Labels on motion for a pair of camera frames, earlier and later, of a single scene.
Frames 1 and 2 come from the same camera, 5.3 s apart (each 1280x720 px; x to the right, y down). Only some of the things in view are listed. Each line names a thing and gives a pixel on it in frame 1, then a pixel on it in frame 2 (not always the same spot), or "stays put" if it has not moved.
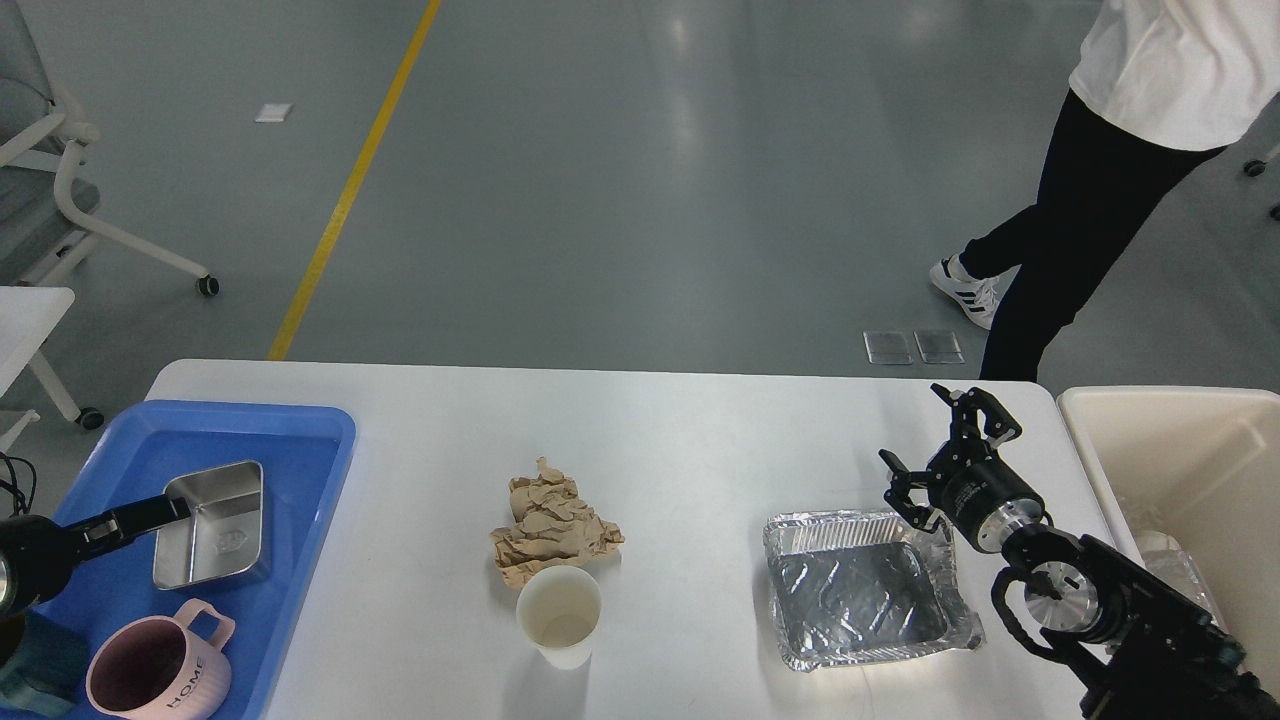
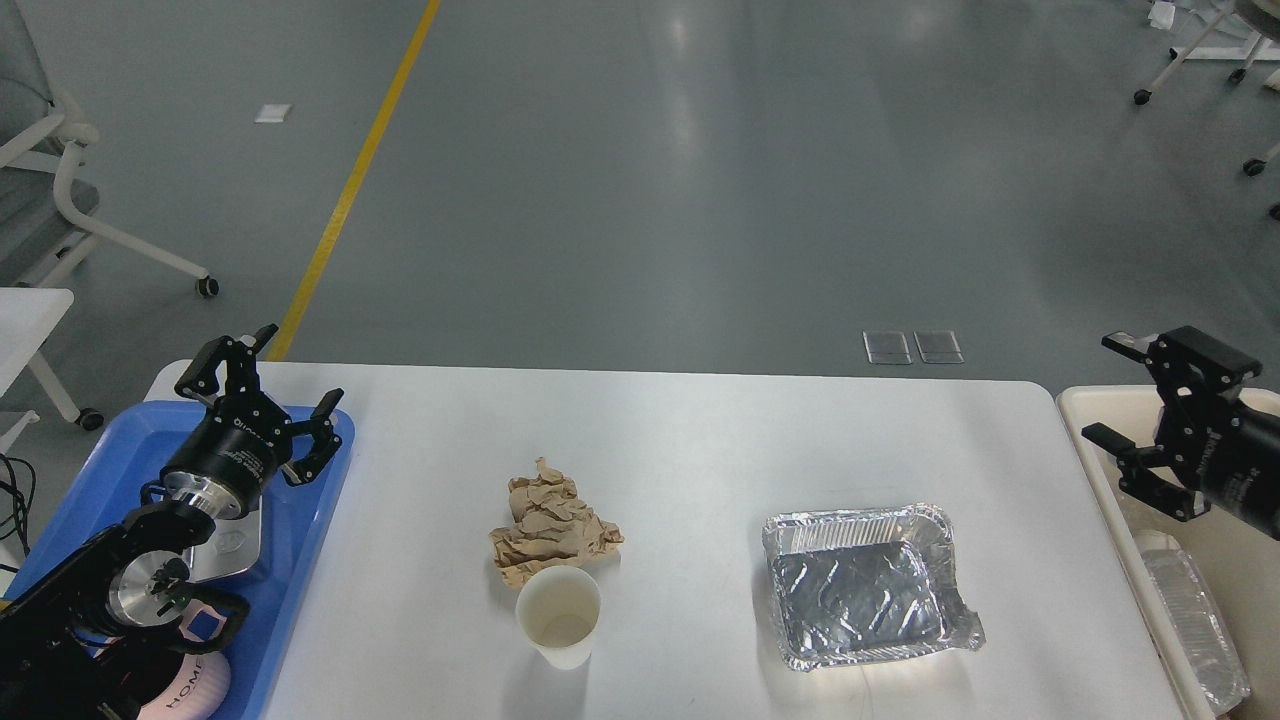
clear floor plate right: [939, 347] stays put
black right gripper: [981, 496] → [1223, 445]
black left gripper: [36, 557] → [243, 439]
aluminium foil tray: [854, 586] stays put
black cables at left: [26, 506] stays put
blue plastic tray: [304, 453] stays put
